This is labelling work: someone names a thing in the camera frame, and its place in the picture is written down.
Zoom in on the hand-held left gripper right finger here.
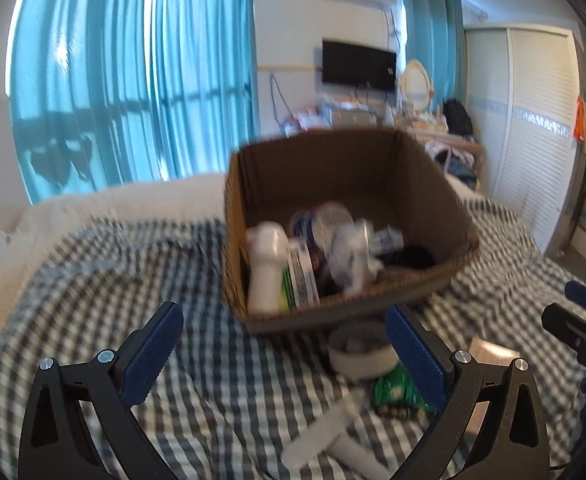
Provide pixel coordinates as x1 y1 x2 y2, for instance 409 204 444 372
385 304 556 480

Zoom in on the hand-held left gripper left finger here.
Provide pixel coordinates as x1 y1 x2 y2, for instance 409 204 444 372
18 302 185 480

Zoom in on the green snack packet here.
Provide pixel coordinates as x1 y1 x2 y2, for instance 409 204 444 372
373 362 441 411

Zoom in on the white round container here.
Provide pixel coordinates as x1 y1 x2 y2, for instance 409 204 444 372
328 322 398 378

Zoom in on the brown cardboard box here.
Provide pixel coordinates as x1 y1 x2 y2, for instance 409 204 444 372
222 129 481 336

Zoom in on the grey checkered blanket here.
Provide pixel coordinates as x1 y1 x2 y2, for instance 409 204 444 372
0 200 581 480

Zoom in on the white plastic tube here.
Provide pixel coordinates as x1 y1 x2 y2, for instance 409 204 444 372
333 440 392 480
280 395 362 467

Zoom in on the clear crumpled plastic wrapper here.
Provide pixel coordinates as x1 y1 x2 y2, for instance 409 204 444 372
330 220 380 293

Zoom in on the white green carton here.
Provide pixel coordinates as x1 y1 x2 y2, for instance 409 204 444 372
285 240 322 311

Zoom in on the white plastic bottle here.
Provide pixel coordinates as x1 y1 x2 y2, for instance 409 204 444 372
247 222 290 313

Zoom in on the clear plastic cup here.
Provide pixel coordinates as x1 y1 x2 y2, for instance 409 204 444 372
290 202 354 251

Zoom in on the white louvred wardrobe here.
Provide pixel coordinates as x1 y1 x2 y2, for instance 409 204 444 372
465 27 586 261

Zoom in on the orange hanging cloth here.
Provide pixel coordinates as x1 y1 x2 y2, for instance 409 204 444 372
573 97 586 141

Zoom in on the pile of clothes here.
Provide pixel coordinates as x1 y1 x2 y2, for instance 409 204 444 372
425 140 478 186

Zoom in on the black backpack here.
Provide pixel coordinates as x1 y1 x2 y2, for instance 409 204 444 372
443 99 474 136

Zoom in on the red white plastic bag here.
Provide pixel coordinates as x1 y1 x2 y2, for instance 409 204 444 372
292 107 324 132

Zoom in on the white oval mirror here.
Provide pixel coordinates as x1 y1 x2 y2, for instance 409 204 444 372
402 60 432 113

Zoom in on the blue window curtain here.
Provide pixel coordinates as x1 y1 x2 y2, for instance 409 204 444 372
150 0 262 181
8 0 154 206
398 0 466 111

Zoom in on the dark wall cable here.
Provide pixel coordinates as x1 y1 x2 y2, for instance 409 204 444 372
270 72 294 127

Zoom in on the black wall television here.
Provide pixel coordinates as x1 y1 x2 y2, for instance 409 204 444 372
322 39 398 93

